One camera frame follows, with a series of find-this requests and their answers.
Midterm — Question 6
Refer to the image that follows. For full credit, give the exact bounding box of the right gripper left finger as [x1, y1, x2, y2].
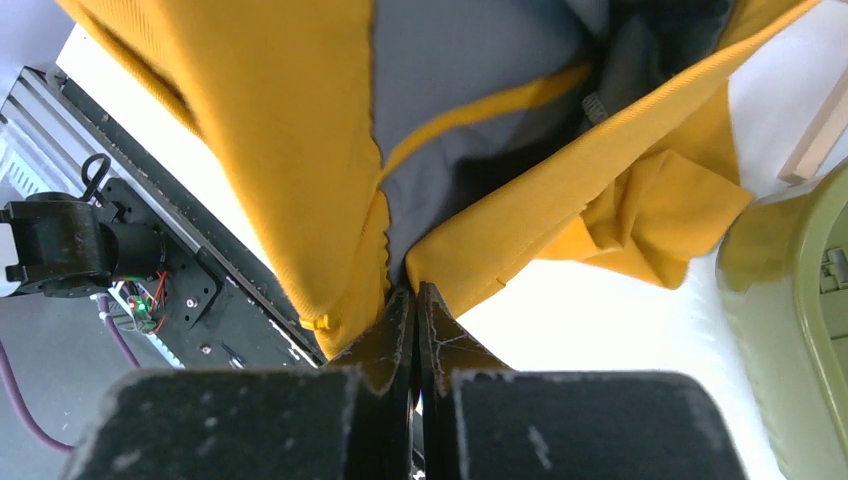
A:
[62, 288, 415, 479]

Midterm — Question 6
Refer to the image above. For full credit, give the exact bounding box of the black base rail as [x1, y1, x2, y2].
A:
[1, 68, 324, 369]

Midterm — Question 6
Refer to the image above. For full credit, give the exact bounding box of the wooden clothes rack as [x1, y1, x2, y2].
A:
[777, 86, 847, 185]

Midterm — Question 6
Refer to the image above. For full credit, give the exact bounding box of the olive green plastic basket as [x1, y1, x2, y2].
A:
[716, 162, 847, 479]

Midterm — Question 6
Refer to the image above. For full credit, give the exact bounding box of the yellow jacket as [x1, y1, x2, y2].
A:
[62, 1, 812, 358]

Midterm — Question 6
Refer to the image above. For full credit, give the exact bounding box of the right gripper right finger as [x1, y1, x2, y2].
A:
[417, 282, 746, 479]

